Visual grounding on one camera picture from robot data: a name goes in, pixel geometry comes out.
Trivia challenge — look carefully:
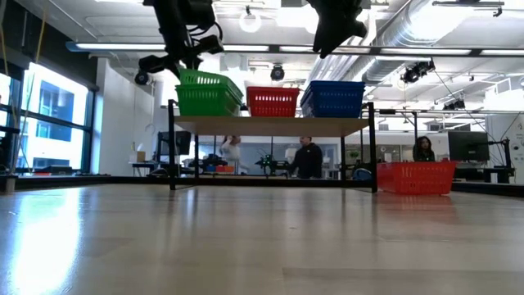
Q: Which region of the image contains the large window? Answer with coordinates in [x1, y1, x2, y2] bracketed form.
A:
[0, 61, 95, 175]

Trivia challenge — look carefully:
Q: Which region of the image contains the silver ventilation duct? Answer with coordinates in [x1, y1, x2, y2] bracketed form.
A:
[310, 0, 435, 87]

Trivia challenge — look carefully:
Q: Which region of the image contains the black aluminium rig frame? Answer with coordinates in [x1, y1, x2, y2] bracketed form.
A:
[0, 174, 524, 198]

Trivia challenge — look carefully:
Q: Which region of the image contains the red plastic basket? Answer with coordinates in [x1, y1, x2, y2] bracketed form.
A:
[376, 161, 459, 196]
[246, 86, 301, 93]
[246, 88, 300, 118]

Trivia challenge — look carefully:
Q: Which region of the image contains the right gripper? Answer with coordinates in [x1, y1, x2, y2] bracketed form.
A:
[306, 0, 368, 58]

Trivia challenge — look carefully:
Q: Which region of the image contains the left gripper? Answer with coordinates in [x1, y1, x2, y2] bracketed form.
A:
[137, 0, 225, 77]

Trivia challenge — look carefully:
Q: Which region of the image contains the black computer monitor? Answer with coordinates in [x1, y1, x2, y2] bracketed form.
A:
[157, 130, 192, 157]
[447, 130, 490, 163]

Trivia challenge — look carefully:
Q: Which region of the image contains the black ceiling light cluster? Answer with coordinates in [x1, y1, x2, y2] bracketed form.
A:
[400, 60, 437, 85]

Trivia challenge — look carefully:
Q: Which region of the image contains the wooden shelf with black frame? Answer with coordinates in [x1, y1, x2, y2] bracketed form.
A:
[167, 99, 378, 193]

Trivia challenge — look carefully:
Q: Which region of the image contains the person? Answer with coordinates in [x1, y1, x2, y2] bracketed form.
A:
[412, 135, 437, 163]
[219, 135, 242, 165]
[286, 136, 324, 180]

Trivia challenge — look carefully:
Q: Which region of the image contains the black round ceiling camera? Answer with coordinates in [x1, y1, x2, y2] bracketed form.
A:
[269, 64, 287, 82]

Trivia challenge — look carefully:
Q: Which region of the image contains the white ring lamp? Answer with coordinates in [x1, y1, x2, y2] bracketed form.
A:
[239, 11, 263, 34]

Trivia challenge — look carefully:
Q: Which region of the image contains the long ceiling light strip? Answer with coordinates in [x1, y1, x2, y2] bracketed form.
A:
[65, 40, 524, 58]

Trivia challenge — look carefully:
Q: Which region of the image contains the green plastic basket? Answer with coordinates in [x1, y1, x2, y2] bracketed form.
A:
[174, 84, 244, 103]
[176, 88, 242, 117]
[178, 67, 244, 99]

